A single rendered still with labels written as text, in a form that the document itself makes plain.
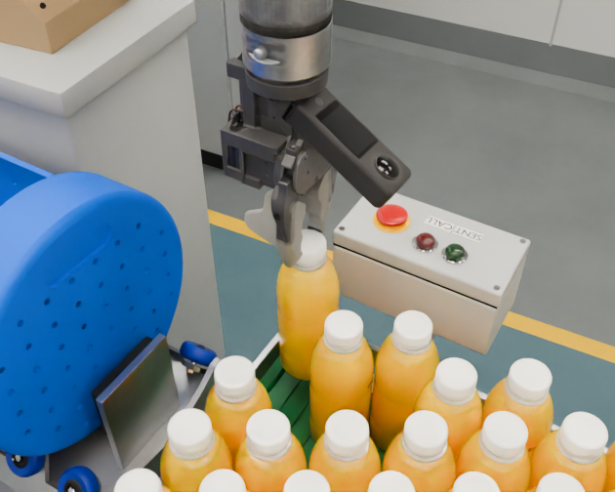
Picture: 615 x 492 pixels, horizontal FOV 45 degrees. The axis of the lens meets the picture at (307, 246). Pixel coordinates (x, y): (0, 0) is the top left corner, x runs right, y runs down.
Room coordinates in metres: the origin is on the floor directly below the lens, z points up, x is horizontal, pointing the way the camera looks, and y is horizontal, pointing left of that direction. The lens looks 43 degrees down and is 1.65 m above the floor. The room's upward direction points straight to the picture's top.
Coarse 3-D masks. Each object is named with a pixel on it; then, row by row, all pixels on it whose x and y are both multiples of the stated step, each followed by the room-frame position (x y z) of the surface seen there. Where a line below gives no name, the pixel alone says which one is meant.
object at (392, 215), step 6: (390, 204) 0.66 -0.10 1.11; (378, 210) 0.65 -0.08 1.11; (384, 210) 0.65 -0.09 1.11; (390, 210) 0.65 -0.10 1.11; (396, 210) 0.65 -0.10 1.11; (402, 210) 0.65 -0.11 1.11; (378, 216) 0.64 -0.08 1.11; (384, 216) 0.64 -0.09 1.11; (390, 216) 0.64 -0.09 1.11; (396, 216) 0.64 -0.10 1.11; (402, 216) 0.64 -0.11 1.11; (384, 222) 0.63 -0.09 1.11; (390, 222) 0.63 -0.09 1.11; (396, 222) 0.63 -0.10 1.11; (402, 222) 0.63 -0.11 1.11
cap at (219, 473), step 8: (216, 472) 0.33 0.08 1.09; (224, 472) 0.33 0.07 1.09; (232, 472) 0.33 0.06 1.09; (208, 480) 0.32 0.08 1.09; (216, 480) 0.32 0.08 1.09; (224, 480) 0.32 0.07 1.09; (232, 480) 0.32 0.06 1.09; (240, 480) 0.32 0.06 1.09; (200, 488) 0.31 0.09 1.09; (208, 488) 0.31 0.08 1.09; (216, 488) 0.31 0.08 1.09; (224, 488) 0.31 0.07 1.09; (232, 488) 0.31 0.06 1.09; (240, 488) 0.31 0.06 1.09
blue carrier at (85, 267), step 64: (0, 192) 0.75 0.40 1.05; (64, 192) 0.53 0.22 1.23; (128, 192) 0.56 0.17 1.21; (0, 256) 0.45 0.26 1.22; (64, 256) 0.48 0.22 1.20; (128, 256) 0.54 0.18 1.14; (0, 320) 0.41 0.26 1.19; (64, 320) 0.46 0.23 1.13; (128, 320) 0.52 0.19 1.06; (0, 384) 0.39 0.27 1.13; (64, 384) 0.44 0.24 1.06; (0, 448) 0.38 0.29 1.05
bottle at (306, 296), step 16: (288, 272) 0.54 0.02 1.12; (304, 272) 0.54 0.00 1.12; (320, 272) 0.54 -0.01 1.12; (336, 272) 0.55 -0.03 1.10; (288, 288) 0.53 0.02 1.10; (304, 288) 0.53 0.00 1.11; (320, 288) 0.53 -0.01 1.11; (336, 288) 0.54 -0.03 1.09; (288, 304) 0.53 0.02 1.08; (304, 304) 0.52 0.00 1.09; (320, 304) 0.52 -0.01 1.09; (336, 304) 0.54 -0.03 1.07; (288, 320) 0.53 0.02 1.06; (304, 320) 0.52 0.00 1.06; (320, 320) 0.52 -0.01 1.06; (288, 336) 0.53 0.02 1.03; (304, 336) 0.52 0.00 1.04; (320, 336) 0.52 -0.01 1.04; (288, 352) 0.53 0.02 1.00; (304, 352) 0.52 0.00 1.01; (288, 368) 0.53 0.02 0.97; (304, 368) 0.52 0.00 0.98
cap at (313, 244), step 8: (304, 232) 0.57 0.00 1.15; (312, 232) 0.57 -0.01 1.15; (304, 240) 0.56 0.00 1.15; (312, 240) 0.56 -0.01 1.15; (320, 240) 0.56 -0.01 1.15; (304, 248) 0.54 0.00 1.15; (312, 248) 0.54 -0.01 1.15; (320, 248) 0.54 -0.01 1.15; (304, 256) 0.54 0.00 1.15; (312, 256) 0.54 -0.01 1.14; (320, 256) 0.54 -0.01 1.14; (304, 264) 0.54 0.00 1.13; (312, 264) 0.54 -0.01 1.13
